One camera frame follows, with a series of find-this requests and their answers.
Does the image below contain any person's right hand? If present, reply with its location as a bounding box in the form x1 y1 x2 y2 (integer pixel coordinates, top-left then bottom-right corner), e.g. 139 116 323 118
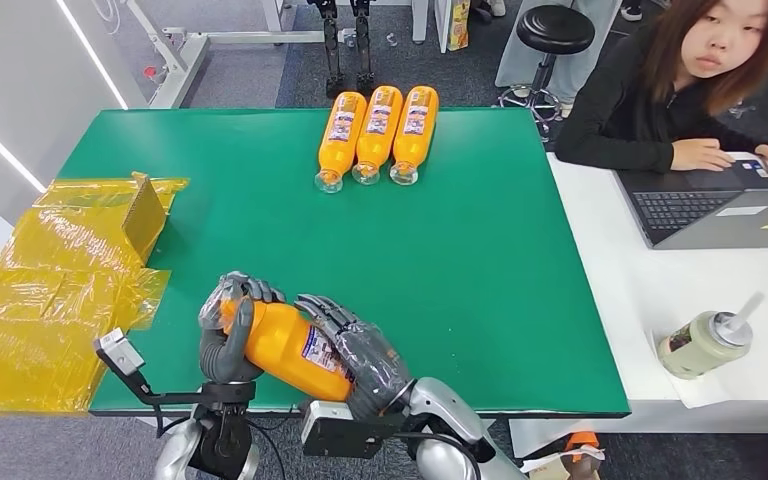
670 137 739 174

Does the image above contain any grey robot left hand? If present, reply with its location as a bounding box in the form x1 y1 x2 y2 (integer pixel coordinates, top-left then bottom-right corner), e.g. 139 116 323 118
197 270 287 386

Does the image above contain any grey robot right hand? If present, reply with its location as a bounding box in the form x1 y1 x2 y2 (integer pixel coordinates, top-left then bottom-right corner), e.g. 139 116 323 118
293 294 416 422

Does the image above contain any orange bottle with clear cap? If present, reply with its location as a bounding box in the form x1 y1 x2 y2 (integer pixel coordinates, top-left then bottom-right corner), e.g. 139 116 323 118
388 85 440 187
197 278 359 404
350 85 404 187
314 91 369 195

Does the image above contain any grey laptop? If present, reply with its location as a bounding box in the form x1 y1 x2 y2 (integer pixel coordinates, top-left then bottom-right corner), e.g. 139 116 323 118
614 157 768 252

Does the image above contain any green table mat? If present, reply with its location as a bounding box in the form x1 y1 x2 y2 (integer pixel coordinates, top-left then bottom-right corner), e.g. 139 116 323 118
57 107 632 421

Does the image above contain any yellow film wrapped cardboard box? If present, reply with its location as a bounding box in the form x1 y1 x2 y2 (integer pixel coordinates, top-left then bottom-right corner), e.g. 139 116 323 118
0 172 191 417

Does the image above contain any pale drink cup with straw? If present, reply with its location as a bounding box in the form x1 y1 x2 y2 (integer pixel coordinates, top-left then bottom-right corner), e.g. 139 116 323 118
656 292 766 382

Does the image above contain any black round stool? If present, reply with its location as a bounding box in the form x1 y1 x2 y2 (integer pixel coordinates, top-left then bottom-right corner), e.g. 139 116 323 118
497 3 597 144

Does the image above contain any orange and white tool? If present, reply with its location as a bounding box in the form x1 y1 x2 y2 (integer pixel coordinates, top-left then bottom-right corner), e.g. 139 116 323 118
518 430 608 480

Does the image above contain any yellow printed carton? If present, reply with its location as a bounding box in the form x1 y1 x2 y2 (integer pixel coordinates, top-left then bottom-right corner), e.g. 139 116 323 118
446 0 472 52

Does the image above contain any white desk leg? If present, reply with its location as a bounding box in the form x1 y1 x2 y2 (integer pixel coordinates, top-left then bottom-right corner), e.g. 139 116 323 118
411 0 430 45

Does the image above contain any black robot leg stand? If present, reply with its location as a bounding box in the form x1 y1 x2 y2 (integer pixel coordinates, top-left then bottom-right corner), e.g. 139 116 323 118
350 0 380 95
307 0 348 100

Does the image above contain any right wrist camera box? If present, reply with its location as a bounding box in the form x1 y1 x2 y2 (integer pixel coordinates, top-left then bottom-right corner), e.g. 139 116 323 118
299 398 406 461

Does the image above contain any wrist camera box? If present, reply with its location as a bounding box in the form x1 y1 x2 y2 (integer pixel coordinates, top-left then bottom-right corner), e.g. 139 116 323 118
92 327 206 407
299 398 406 461

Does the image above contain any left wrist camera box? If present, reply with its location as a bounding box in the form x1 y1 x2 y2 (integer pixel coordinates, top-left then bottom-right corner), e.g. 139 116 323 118
92 327 206 407

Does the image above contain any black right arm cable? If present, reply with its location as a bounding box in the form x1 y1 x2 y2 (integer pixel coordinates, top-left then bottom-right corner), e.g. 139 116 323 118
393 431 486 480

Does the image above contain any white metal table frame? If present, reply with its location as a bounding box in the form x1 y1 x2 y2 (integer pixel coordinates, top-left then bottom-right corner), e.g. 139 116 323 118
122 0 327 111

